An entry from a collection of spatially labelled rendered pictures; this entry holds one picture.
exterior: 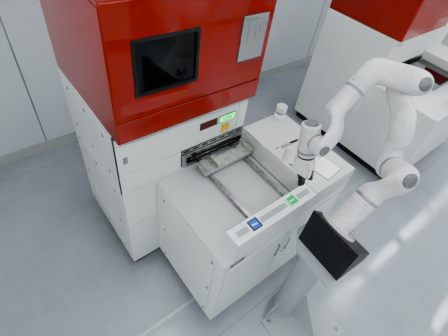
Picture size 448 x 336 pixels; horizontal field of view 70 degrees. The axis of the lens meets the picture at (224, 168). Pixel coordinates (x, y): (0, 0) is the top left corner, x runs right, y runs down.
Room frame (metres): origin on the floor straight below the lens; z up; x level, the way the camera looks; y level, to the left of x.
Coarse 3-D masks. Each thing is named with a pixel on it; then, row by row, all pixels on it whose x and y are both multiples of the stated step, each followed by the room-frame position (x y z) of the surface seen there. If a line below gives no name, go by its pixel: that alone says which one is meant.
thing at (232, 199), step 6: (216, 180) 1.20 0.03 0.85; (222, 186) 1.16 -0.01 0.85; (222, 192) 1.14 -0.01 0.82; (228, 192) 1.13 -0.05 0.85; (228, 198) 1.11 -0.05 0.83; (234, 198) 1.09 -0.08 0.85; (234, 204) 1.07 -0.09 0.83; (240, 204) 1.06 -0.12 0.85; (240, 210) 1.03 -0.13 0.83; (246, 210) 1.03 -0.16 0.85; (246, 216) 1.00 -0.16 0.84
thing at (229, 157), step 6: (234, 150) 1.44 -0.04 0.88; (240, 150) 1.45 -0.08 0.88; (246, 150) 1.46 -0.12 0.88; (222, 156) 1.37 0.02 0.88; (228, 156) 1.38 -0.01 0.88; (234, 156) 1.39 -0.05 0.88; (240, 156) 1.40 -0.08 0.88; (246, 156) 1.43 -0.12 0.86; (210, 162) 1.30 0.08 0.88; (228, 162) 1.33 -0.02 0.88; (234, 162) 1.36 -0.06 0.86; (198, 168) 1.25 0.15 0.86; (216, 168) 1.26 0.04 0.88; (222, 168) 1.29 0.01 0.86; (204, 174) 1.21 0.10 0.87; (210, 174) 1.23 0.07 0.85
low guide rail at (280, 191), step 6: (246, 162) 1.41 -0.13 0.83; (252, 162) 1.39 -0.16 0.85; (252, 168) 1.37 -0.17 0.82; (258, 168) 1.35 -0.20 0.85; (258, 174) 1.33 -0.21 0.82; (264, 174) 1.31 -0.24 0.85; (264, 180) 1.29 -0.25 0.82; (270, 180) 1.27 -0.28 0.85; (276, 186) 1.23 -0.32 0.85; (282, 192) 1.20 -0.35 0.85
